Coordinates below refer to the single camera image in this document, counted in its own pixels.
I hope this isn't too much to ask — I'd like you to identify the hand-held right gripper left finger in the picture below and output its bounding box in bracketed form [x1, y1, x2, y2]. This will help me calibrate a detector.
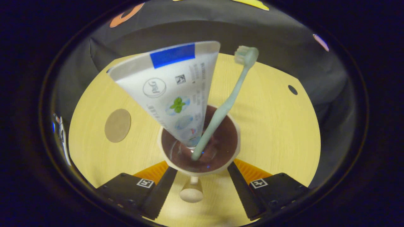
[96, 161, 178, 220]

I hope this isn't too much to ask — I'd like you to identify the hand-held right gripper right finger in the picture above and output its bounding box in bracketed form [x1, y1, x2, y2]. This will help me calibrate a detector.
[227, 159, 311, 221]

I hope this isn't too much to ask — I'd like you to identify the pale green toothbrush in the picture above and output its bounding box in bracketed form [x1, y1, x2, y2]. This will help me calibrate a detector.
[191, 45, 259, 161]

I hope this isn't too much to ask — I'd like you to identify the white toothpaste tube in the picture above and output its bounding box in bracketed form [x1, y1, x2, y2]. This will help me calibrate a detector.
[106, 41, 221, 148]

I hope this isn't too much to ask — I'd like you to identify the round brown coaster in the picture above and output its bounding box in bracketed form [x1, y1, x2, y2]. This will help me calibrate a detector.
[104, 109, 132, 143]

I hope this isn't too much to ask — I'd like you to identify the beige cup with handle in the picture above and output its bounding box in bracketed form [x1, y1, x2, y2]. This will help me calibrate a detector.
[157, 105, 241, 203]

